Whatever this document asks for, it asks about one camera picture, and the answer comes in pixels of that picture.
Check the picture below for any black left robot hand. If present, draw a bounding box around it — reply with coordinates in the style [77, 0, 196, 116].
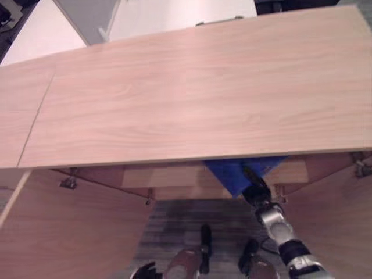
[130, 260, 160, 279]

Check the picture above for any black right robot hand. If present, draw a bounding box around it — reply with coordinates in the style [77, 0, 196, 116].
[242, 166, 276, 209]

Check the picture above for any blue folder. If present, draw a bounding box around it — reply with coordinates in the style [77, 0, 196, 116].
[203, 155, 289, 199]

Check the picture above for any wood cabinet door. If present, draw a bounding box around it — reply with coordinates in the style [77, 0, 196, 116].
[0, 168, 155, 279]
[277, 153, 372, 279]

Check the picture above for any wood cabinet shelf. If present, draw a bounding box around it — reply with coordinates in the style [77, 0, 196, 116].
[121, 161, 309, 189]

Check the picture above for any light wood office cabinet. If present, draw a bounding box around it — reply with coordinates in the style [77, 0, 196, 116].
[17, 4, 372, 204]

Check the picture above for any adjoining light wood cabinet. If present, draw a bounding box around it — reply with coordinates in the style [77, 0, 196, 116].
[0, 55, 56, 169]

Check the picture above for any black furniture base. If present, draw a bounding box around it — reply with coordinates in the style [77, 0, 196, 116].
[253, 0, 341, 16]

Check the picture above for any grey partition panel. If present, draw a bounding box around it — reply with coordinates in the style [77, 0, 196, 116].
[54, 0, 117, 46]

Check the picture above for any white desk top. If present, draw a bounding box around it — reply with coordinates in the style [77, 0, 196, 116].
[0, 0, 91, 67]

